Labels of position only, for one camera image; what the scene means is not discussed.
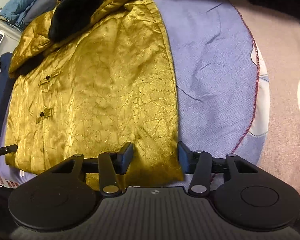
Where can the blue crumpled blanket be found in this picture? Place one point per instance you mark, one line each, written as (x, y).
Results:
(15, 11)

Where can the lavender floral bed sheet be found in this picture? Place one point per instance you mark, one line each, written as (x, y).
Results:
(217, 78)

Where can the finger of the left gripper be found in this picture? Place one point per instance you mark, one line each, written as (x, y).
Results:
(8, 149)

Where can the golden satin jacket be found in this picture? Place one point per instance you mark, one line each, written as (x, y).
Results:
(109, 83)

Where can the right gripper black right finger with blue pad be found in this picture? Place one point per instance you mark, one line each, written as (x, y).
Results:
(199, 165)

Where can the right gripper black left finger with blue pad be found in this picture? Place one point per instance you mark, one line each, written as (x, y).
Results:
(112, 164)

